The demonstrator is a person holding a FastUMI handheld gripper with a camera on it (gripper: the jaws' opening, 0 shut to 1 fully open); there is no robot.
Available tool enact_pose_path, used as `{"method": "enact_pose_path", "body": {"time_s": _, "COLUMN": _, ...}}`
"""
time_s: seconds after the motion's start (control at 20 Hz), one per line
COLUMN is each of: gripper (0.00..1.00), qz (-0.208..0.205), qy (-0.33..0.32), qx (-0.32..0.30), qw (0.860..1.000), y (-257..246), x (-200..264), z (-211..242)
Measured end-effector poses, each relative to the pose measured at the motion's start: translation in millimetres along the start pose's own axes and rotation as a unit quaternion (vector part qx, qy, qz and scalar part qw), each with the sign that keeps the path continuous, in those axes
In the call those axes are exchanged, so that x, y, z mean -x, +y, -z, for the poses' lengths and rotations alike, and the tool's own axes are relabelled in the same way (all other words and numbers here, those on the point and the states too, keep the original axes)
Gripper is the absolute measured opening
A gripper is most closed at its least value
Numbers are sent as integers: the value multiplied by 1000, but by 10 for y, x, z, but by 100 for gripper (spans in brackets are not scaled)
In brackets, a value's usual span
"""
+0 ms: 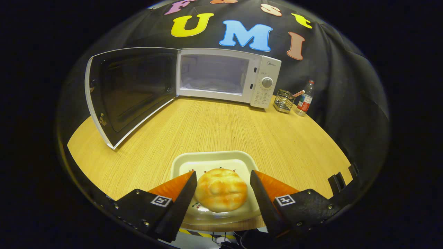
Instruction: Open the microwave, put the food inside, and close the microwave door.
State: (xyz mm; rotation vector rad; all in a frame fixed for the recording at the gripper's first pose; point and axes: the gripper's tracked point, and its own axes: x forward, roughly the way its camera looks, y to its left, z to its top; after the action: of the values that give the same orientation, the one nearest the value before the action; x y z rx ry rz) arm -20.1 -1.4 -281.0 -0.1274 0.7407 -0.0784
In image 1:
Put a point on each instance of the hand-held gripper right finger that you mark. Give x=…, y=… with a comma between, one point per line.
x=266, y=204

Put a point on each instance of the white microwave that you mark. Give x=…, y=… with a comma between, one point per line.
x=263, y=65

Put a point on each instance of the yellow black striped tape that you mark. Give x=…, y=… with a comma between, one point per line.
x=197, y=233

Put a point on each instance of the black notched part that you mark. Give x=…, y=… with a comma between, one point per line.
x=337, y=183

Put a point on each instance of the golden bread bun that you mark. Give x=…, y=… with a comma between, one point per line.
x=221, y=190

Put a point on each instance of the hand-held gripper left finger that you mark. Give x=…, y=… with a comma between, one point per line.
x=181, y=204

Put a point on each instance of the clear bottle red label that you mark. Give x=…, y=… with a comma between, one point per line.
x=305, y=102

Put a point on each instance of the white square plate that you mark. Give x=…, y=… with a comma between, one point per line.
x=207, y=160

